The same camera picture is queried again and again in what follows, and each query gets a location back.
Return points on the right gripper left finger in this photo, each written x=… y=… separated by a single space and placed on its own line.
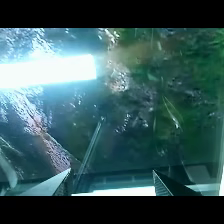
x=50 y=186

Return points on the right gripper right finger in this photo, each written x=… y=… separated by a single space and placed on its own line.
x=166 y=186

